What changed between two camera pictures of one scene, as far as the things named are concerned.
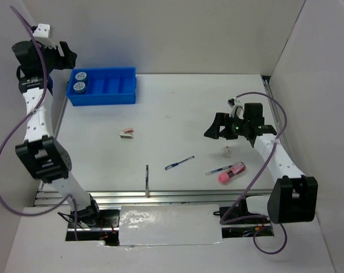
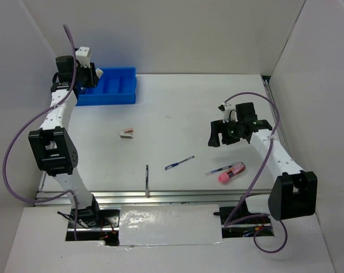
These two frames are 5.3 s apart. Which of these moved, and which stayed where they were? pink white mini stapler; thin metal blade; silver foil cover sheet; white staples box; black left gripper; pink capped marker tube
Moved: black left gripper; white staples box
Stayed: silver foil cover sheet; pink white mini stapler; thin metal blade; pink capped marker tube
